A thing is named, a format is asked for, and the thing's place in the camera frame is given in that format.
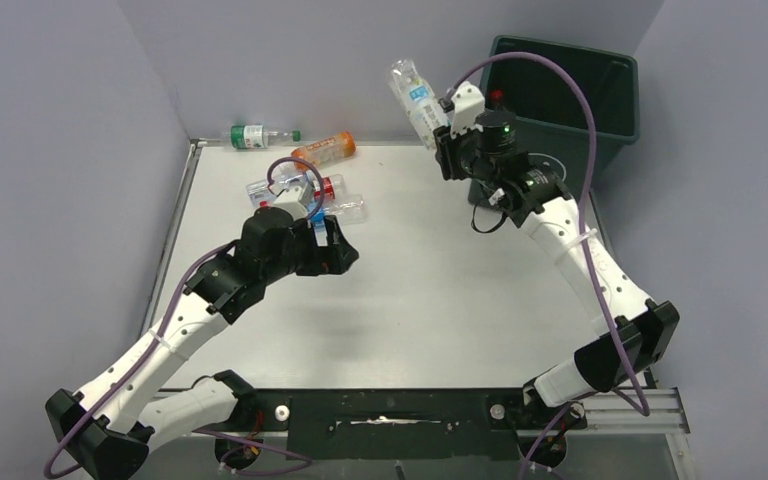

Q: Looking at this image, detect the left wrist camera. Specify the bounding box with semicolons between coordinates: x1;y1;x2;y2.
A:
272;185;313;220

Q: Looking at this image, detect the clear bottle green cap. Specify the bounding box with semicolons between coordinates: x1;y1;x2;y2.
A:
219;124;302;150

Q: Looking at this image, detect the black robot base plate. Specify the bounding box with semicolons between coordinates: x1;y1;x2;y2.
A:
215;387;559;461

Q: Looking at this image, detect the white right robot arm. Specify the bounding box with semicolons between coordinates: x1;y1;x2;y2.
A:
324;111;679;427

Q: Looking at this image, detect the aluminium table frame rail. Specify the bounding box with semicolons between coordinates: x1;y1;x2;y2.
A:
82;387;700;480

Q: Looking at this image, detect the clear bottle blue stripe label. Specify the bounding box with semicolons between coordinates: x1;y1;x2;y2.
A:
388;59;450;151

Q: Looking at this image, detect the clear bottle blue white label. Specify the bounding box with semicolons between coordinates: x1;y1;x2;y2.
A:
311;194;369;230

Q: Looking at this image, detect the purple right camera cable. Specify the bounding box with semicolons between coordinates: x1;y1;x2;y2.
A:
450;52;652;480

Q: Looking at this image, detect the dark green trash bin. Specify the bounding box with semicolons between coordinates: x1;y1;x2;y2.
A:
469;35;640;199

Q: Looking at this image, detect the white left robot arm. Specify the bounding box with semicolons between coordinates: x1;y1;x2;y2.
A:
45;207;359;479

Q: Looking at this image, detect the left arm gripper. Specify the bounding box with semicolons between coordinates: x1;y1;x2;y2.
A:
262;215;357;285

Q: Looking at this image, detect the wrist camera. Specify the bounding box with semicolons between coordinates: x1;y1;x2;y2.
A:
439;81;485;138
272;185;313;220

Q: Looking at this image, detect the bottle red blue label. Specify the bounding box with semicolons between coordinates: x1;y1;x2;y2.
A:
305;172;346;205

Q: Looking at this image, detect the orange drink bottle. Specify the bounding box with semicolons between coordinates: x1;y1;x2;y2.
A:
290;131;357;167

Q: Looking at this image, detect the clear bottle blue cap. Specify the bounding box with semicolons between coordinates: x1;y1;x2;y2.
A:
246;162;309;208

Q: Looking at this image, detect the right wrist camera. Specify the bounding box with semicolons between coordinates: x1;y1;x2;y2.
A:
439;81;485;138

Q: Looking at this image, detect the clear bottle red label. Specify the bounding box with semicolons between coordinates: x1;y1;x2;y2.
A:
487;89;505;108

